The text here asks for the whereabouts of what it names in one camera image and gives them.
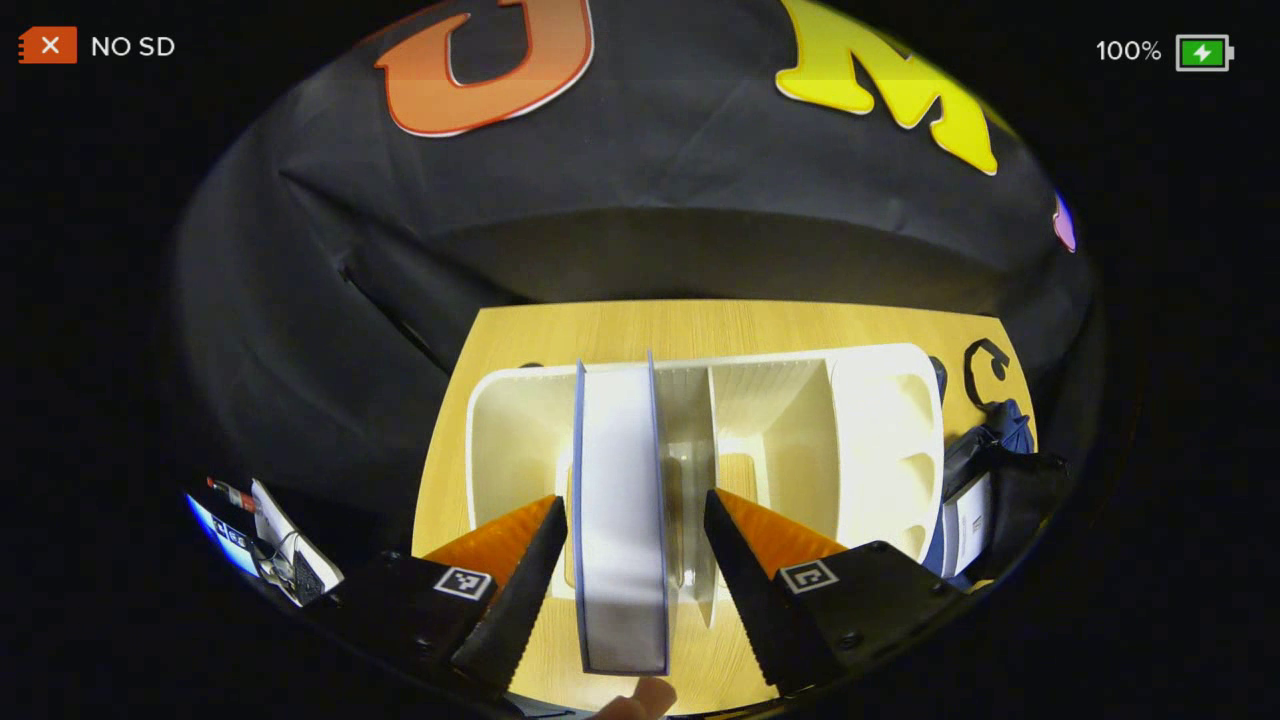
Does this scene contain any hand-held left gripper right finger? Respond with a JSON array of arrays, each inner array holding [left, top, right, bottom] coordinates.
[[703, 488, 971, 698]]

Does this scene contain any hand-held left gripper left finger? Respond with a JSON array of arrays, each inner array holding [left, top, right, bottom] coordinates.
[[300, 494, 569, 701]]

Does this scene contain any blue-grey spine book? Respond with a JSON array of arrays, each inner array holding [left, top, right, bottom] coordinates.
[[572, 350, 671, 677]]

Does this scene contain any white plastic bookshelf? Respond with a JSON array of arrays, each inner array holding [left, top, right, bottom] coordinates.
[[465, 343, 946, 631]]

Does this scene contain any white spine book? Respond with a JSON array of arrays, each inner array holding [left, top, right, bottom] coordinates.
[[940, 475, 993, 579]]

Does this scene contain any blue schoolbag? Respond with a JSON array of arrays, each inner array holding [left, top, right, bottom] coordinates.
[[925, 338, 1073, 591]]

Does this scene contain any white side desk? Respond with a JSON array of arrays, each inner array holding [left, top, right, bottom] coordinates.
[[250, 478, 346, 608]]

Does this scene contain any computer monitor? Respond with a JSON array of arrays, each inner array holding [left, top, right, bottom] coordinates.
[[185, 493, 263, 579]]

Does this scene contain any red bottle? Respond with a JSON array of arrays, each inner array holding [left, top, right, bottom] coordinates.
[[206, 477, 259, 513]]

